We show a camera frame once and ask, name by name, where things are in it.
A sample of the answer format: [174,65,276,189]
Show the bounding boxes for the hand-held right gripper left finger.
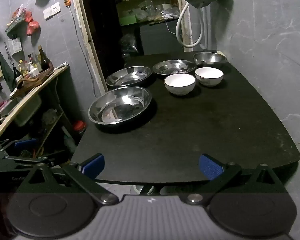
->
[16,153,119,205]

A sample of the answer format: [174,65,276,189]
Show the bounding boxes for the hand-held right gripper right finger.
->
[184,154,288,205]

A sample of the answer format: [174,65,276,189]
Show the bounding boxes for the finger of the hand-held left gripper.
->
[4,155,79,172]
[0,139,39,153]

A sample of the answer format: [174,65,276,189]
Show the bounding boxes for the large steel plate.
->
[88,86,152,125]

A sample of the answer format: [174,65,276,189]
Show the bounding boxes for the white ceramic bowl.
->
[164,74,196,96]
[194,67,224,87]

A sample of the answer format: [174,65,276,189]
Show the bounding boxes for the shallow wide-rim steel plate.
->
[152,59,197,76]

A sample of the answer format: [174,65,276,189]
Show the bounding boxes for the steel bowl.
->
[192,52,227,68]

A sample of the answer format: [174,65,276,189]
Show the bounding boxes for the steel sink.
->
[0,95,42,127]

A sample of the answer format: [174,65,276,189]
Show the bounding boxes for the red-lid jar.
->
[72,120,87,137]

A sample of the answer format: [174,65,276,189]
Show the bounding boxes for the wooden counter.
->
[0,65,69,145]

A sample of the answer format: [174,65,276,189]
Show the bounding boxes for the black pump bottle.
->
[12,64,22,80]

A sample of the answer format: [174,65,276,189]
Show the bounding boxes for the dark green cloth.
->
[0,46,17,93]

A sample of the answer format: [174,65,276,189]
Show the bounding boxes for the metal scissors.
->
[4,42,13,63]

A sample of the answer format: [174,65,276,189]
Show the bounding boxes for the black plastic bag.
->
[119,34,143,58]

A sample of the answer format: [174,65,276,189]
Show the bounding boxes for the black cabinet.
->
[139,20,184,55]

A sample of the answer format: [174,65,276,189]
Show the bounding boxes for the green box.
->
[119,15,137,26]

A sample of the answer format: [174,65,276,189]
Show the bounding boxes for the white wall box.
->
[7,38,23,54]

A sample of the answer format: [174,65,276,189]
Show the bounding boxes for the black power cable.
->
[69,6,102,98]

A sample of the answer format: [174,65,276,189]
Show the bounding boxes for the green wall rack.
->
[5,15,28,34]

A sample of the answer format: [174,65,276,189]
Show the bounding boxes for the pale door frame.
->
[70,0,108,98]

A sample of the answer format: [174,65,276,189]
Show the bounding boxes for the white wall switch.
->
[43,2,61,20]

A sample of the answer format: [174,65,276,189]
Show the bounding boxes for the white wall pipe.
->
[202,6,213,50]

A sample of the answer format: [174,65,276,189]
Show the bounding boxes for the white flexible hose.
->
[176,4,207,48]

